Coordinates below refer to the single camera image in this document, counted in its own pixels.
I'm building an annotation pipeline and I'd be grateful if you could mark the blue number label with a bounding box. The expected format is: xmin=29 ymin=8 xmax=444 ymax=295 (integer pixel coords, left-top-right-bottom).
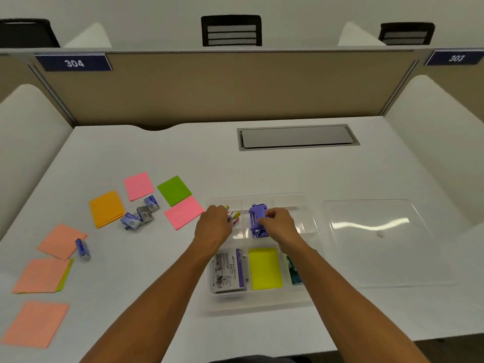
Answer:
xmin=425 ymin=50 xmax=484 ymax=67
xmin=34 ymin=53 xmax=113 ymax=72

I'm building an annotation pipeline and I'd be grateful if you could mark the person's dark clothing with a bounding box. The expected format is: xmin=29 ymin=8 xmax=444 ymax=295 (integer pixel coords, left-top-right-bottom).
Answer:
xmin=210 ymin=354 xmax=312 ymax=363

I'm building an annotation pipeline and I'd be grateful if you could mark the grey cable hatch cover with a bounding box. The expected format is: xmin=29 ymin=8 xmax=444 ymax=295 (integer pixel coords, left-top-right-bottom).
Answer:
xmin=237 ymin=124 xmax=360 ymax=152

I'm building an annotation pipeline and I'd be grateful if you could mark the purple stapler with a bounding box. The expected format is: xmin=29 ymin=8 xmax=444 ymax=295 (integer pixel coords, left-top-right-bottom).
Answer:
xmin=248 ymin=203 xmax=270 ymax=239

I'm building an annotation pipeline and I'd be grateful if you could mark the person's right forearm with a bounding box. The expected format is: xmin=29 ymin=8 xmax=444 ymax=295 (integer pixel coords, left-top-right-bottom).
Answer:
xmin=279 ymin=241 xmax=430 ymax=363

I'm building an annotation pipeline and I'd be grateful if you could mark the black office chair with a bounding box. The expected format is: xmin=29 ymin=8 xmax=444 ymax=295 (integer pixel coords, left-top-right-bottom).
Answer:
xmin=0 ymin=18 xmax=61 ymax=49
xmin=378 ymin=22 xmax=436 ymax=46
xmin=200 ymin=14 xmax=263 ymax=47

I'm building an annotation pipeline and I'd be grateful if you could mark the yellow sticky note pad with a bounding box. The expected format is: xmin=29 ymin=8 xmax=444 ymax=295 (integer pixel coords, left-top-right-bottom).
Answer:
xmin=248 ymin=247 xmax=284 ymax=291

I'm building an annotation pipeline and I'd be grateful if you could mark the salmon sticky note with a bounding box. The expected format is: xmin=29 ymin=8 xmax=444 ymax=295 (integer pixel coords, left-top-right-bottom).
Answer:
xmin=12 ymin=258 xmax=72 ymax=294
xmin=1 ymin=301 xmax=70 ymax=350
xmin=37 ymin=223 xmax=88 ymax=261

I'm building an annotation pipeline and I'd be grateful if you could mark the person's right hand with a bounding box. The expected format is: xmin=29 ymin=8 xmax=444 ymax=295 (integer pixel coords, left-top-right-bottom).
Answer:
xmin=258 ymin=207 xmax=304 ymax=256

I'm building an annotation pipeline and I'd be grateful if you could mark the white side divider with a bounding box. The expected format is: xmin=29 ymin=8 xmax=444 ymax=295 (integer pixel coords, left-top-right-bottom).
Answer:
xmin=384 ymin=74 xmax=484 ymax=228
xmin=64 ymin=22 xmax=113 ymax=49
xmin=337 ymin=21 xmax=386 ymax=47
xmin=0 ymin=84 xmax=73 ymax=240

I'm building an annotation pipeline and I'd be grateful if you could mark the green sticky note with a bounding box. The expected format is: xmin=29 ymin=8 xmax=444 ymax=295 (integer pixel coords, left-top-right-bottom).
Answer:
xmin=157 ymin=175 xmax=193 ymax=207

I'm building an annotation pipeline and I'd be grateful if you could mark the teal small object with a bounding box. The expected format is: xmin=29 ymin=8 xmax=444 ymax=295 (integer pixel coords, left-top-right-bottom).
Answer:
xmin=286 ymin=256 xmax=303 ymax=286

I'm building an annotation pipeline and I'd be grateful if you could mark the clear plastic organizer tray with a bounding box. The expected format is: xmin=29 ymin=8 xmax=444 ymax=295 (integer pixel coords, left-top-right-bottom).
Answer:
xmin=204 ymin=192 xmax=323 ymax=315

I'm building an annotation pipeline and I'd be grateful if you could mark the white grey staple box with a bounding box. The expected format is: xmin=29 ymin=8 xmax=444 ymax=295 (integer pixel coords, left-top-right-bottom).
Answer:
xmin=211 ymin=248 xmax=249 ymax=295

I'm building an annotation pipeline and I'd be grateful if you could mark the person's left hand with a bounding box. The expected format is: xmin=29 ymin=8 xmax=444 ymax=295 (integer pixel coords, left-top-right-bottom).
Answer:
xmin=194 ymin=205 xmax=233 ymax=257

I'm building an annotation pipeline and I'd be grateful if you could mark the clear plastic tray lid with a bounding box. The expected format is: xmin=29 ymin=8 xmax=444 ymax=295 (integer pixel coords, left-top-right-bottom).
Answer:
xmin=321 ymin=199 xmax=455 ymax=289

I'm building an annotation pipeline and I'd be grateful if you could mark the person's left forearm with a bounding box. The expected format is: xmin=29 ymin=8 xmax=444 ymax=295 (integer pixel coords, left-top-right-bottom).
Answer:
xmin=79 ymin=238 xmax=217 ymax=363

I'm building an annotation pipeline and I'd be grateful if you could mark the pink sticky note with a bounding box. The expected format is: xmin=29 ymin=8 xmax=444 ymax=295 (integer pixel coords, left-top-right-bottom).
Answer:
xmin=124 ymin=171 xmax=155 ymax=202
xmin=164 ymin=195 xmax=205 ymax=231

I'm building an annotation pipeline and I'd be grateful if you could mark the yellow-green sticky note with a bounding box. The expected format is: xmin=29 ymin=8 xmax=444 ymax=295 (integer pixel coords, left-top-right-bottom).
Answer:
xmin=55 ymin=258 xmax=75 ymax=292

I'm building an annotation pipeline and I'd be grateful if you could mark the beige desk partition panel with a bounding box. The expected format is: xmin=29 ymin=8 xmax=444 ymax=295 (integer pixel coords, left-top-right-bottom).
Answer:
xmin=0 ymin=48 xmax=484 ymax=130

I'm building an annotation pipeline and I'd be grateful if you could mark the orange sticky note pad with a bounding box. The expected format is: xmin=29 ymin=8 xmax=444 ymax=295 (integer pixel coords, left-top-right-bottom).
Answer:
xmin=89 ymin=190 xmax=126 ymax=229

